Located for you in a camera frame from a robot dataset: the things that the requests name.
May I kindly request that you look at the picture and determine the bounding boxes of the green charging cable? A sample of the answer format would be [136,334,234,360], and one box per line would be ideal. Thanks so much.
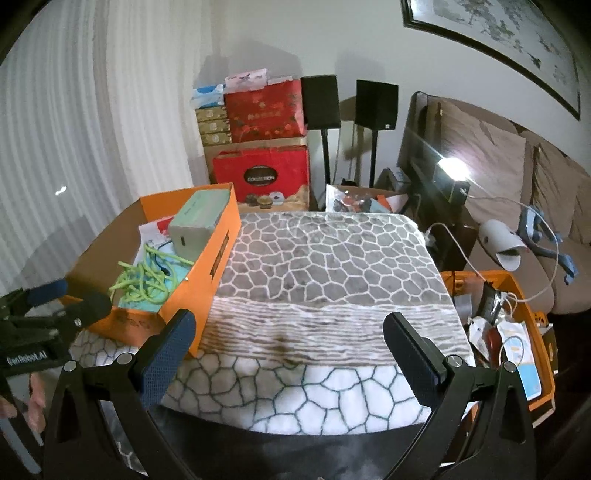
[108,244,195,305]

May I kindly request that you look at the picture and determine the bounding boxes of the medical mask pack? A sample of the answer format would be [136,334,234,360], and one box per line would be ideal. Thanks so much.
[109,216,194,312]

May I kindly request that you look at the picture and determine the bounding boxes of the orange cardboard box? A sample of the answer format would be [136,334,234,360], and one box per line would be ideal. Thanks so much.
[62,183,240,355]

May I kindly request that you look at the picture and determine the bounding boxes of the green tissue pack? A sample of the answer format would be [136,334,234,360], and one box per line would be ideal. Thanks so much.
[168,189,230,261]

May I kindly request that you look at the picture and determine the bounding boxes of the person's left hand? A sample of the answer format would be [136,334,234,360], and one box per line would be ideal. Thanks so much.
[1,373,46,433]

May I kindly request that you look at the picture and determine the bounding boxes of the orange storage crate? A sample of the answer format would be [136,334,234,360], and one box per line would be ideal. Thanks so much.
[441,270,556,423]

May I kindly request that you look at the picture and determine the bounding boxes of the white blue packet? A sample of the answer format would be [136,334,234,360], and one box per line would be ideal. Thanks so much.
[496,320,542,401]

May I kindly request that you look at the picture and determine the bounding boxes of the grey white patterned blanket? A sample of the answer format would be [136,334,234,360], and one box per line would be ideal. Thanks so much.
[68,210,477,437]

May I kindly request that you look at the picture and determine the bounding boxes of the blue neck massager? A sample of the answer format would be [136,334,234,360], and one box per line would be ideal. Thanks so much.
[517,205,579,285]

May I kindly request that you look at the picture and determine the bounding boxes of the brown sofa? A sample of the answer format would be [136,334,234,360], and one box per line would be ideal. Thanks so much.
[423,98,590,315]

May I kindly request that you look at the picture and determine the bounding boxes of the clear snack bag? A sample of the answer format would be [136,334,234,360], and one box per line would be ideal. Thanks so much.
[325,185,409,213]

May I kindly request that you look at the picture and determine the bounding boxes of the bright lamp box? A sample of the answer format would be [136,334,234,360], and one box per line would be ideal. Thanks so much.
[433,157,470,206]

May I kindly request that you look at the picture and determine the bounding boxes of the white curtain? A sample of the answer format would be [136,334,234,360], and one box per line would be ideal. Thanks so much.
[1,1,209,292]

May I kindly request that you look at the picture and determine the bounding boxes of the stacked gold boxes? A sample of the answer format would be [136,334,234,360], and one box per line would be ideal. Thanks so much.
[195,106,231,147]

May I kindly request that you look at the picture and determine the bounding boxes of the blue tissue pack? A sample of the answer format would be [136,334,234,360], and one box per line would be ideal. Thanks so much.
[190,83,225,110]

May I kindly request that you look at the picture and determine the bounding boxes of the red floral gift box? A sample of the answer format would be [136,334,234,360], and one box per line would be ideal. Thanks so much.
[224,80,307,143]

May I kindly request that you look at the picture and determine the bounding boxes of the pink white box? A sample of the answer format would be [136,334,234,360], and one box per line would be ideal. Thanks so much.
[224,68,267,94]

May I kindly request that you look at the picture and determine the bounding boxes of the white cable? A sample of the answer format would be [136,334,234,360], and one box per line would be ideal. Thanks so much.
[424,193,561,303]

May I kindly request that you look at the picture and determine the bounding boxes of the framed wall painting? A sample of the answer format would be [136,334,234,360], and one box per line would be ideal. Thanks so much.
[402,0,581,119]

